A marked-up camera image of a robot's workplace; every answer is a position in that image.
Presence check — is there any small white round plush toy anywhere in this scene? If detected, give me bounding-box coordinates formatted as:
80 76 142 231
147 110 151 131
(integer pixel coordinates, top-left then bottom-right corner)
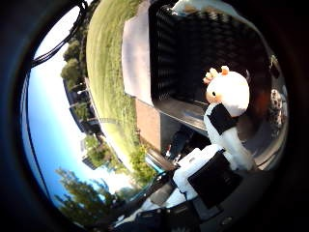
202 65 251 118

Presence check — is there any dark building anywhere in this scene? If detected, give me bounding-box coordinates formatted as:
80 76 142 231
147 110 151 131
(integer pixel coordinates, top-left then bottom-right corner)
62 78 102 134

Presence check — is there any black cable bundle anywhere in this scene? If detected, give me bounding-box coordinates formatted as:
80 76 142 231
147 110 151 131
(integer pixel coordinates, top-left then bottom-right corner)
30 0 90 69

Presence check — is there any thick black cable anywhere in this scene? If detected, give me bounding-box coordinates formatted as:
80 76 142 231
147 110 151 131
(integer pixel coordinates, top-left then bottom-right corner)
93 170 177 230

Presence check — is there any black wicker basket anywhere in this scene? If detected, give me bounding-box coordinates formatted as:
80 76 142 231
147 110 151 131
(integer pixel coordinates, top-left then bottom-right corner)
148 0 274 133

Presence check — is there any blue metal frame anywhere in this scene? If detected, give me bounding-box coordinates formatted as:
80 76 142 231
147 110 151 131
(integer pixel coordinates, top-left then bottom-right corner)
144 154 168 173

